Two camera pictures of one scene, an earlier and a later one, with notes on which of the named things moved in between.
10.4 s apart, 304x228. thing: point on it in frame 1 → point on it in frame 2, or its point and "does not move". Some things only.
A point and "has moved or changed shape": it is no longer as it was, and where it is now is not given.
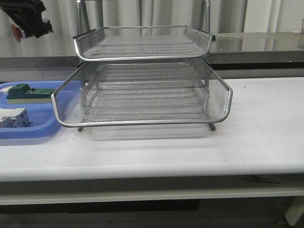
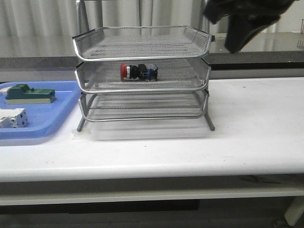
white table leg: [295, 211] does not move
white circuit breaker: [14, 118] does not move
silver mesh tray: [118, 92] has moved or changed shape
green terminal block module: [22, 93] does not move
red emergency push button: [17, 33] → [139, 72]
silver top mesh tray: [142, 42] does not move
